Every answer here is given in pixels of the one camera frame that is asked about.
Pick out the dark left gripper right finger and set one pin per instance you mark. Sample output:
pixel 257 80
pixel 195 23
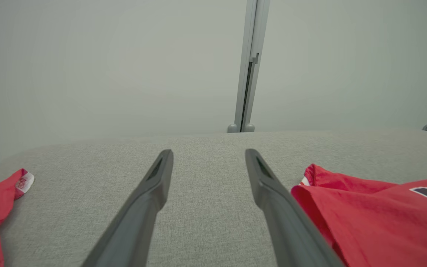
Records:
pixel 287 226

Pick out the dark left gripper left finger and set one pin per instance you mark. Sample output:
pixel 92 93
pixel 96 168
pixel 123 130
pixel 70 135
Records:
pixel 139 218

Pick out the grey partition frame post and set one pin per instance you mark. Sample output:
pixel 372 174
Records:
pixel 252 37

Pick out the grey cylindrical post foot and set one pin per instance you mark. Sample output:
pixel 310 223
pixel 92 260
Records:
pixel 232 128
pixel 250 128

